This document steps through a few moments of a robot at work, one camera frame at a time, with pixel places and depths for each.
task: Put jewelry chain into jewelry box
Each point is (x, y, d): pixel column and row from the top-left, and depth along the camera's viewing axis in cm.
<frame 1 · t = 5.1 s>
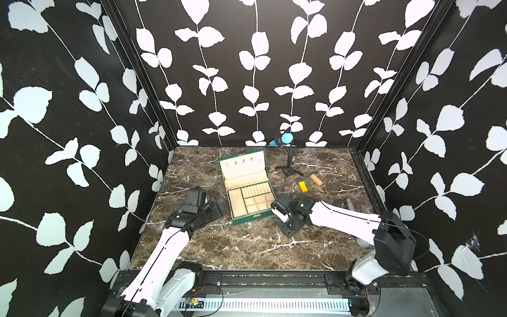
left hand: (221, 206, 81), fingers open
right hand: (284, 226, 83), fingers open
green jewelry box: (249, 191, 97), point 5 cm above the table
blue microphone on tripod: (285, 139, 90), point 27 cm above the table
yellow block: (303, 186, 106), on the table
wooden block: (316, 179, 108), on the table

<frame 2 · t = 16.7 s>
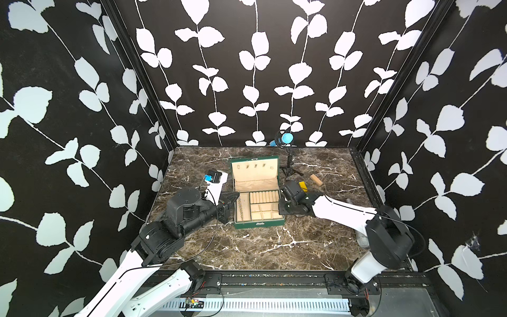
left hand: (239, 192, 60), fingers closed
right hand: (278, 205, 89), fingers closed
green jewelry box: (257, 181, 95), point 10 cm above the table
silver jewelry chain: (240, 207, 94), point 3 cm above the table
the other named things where they were.

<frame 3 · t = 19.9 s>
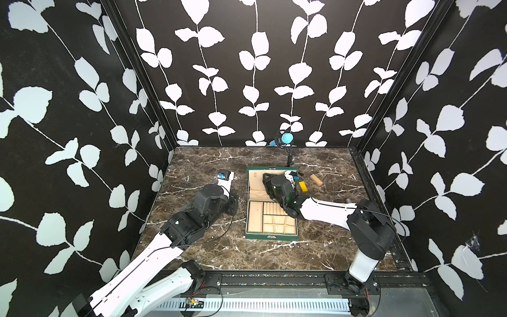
left hand: (237, 189, 70), fingers closed
right hand: (259, 172, 86), fingers open
green jewelry box: (267, 219, 89), point 4 cm above the table
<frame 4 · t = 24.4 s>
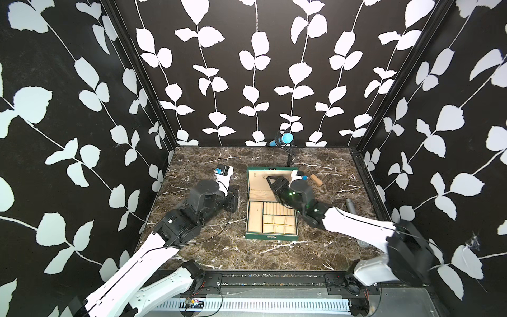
left hand: (239, 184, 66), fingers closed
right hand: (265, 178, 78), fingers open
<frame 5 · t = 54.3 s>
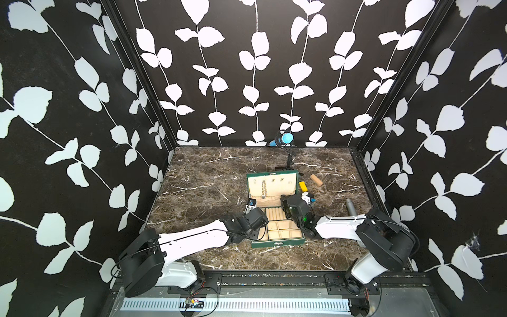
left hand: (255, 224, 82), fingers open
right hand: (275, 191, 89), fingers closed
